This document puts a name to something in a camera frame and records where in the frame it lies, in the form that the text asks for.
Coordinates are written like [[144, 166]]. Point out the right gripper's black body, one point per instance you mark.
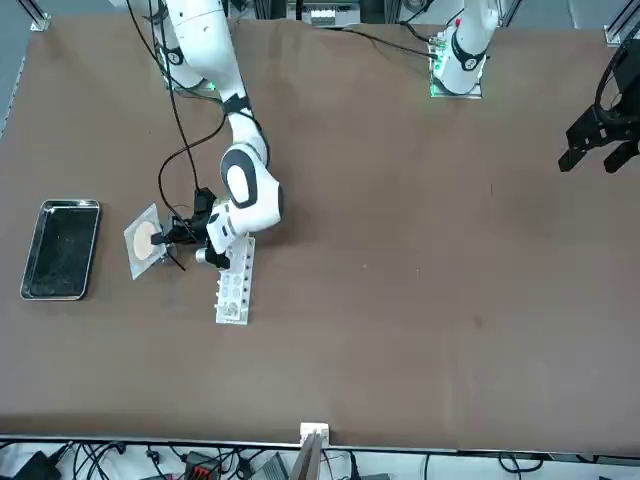
[[192, 230]]

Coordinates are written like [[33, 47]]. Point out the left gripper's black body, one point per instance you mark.
[[627, 70]]

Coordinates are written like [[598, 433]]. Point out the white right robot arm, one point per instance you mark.
[[210, 50]]

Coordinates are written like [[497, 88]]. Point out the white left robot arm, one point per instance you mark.
[[467, 45]]

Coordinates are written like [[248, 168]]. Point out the stainless steel tray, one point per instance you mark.
[[60, 250]]

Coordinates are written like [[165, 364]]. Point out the aluminium corner profile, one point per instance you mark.
[[39, 20], [620, 25]]

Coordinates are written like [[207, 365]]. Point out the white test tube rack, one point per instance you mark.
[[232, 295]]

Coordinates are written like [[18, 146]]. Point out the orange black converter box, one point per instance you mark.
[[202, 465]]

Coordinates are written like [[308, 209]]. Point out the black finned power supply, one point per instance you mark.
[[270, 467]]

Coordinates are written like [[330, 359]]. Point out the white power strip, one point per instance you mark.
[[327, 17]]

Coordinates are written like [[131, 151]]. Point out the large black power brick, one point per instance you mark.
[[35, 467]]

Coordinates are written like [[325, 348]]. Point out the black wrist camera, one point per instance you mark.
[[202, 200]]

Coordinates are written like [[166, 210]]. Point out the aluminium profile post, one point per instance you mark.
[[315, 450]]

